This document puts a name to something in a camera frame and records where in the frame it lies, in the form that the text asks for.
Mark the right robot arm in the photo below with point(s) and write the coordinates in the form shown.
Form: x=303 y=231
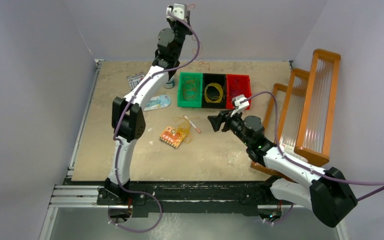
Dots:
x=323 y=191

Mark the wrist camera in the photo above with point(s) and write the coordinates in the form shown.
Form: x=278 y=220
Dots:
x=240 y=104
x=178 y=10

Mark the orange spiral notebook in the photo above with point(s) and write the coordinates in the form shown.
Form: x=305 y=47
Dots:
x=171 y=137

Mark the black plastic bin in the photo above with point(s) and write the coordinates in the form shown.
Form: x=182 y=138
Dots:
x=214 y=91

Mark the wooden rack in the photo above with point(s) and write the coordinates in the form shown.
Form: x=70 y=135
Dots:
x=306 y=118

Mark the marker pen set pack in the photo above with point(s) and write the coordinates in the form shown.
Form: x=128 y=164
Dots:
x=135 y=79

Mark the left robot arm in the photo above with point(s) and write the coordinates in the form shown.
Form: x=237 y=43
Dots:
x=127 y=116

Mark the correction tape blister pack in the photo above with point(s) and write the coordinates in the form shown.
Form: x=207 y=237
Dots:
x=158 y=102

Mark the red plastic bin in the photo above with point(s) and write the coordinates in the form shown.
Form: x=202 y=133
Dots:
x=237 y=84

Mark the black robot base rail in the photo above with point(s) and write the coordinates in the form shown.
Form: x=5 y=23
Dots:
x=140 y=198

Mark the round paint jar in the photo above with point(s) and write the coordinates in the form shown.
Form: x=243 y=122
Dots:
x=169 y=84

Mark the green plastic bin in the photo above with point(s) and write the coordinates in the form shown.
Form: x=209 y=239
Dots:
x=189 y=92

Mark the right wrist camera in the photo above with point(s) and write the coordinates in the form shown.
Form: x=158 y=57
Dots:
x=240 y=104

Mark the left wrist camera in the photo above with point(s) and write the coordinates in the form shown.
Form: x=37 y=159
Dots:
x=178 y=10

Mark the aluminium table edge rail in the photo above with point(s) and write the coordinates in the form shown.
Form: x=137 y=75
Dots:
x=72 y=195

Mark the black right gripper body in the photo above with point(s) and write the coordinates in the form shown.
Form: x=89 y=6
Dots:
x=234 y=123

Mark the white orange marker pen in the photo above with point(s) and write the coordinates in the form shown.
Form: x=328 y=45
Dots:
x=192 y=124

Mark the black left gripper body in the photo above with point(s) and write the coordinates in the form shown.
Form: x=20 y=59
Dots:
x=180 y=32

